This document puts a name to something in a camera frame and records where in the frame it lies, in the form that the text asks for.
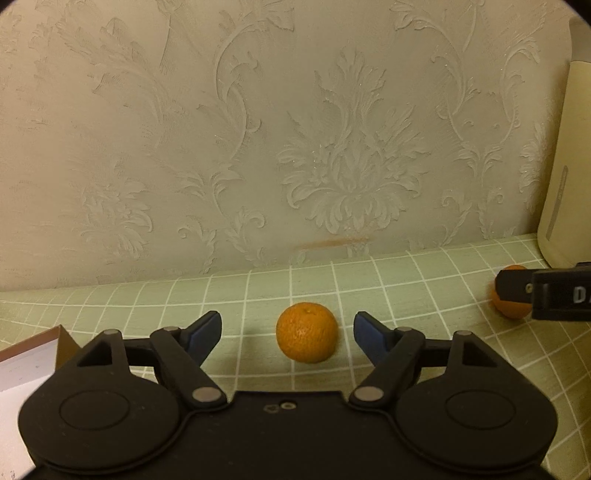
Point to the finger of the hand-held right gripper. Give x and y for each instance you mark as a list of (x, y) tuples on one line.
[(513, 286)]

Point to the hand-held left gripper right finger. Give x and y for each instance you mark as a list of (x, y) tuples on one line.
[(369, 337)]

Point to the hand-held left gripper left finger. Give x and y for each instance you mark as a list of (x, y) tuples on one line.
[(203, 334)]

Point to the orange tangerine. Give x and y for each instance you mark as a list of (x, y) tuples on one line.
[(307, 338), (510, 310)]

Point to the cardboard box with white inside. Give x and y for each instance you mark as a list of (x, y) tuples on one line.
[(23, 374)]

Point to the green checkered tablecloth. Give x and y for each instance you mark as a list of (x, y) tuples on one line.
[(415, 286)]

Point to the cream thermos jug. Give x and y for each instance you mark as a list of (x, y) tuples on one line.
[(572, 184)]

